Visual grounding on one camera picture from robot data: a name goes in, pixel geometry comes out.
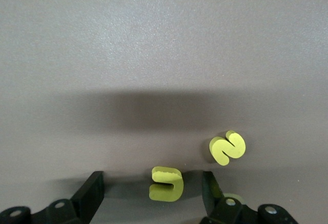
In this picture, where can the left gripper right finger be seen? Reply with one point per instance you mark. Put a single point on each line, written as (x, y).
(212, 201)

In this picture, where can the yellow foam letter s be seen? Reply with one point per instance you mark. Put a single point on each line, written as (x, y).
(226, 148)

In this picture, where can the yellow foam letter u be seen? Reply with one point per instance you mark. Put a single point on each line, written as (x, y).
(166, 195)

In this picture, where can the brown table cover sheet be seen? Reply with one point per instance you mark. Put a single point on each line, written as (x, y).
(153, 55)

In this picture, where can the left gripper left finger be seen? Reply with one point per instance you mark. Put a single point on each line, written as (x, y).
(84, 198)

